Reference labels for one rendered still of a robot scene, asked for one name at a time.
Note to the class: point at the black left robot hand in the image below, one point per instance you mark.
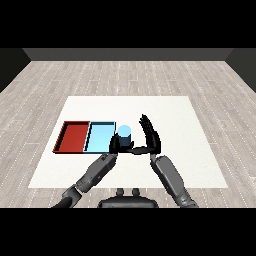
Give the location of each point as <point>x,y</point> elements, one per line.
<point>114,144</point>

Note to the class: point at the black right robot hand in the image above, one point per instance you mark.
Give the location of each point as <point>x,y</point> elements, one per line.
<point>151,136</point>

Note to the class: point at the blue can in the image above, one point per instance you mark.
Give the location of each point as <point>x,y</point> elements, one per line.
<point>124,135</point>

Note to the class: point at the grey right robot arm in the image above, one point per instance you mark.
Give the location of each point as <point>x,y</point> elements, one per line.
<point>170,176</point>

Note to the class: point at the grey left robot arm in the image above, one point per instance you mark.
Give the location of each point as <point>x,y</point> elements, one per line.
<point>96,170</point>

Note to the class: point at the light blue shallow open box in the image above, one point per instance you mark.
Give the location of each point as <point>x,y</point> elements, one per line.
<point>99,136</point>

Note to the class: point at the red shallow open box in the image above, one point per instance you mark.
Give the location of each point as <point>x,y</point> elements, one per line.
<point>71,137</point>

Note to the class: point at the dark grey robot body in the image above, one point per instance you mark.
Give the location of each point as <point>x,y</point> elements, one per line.
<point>128,201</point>

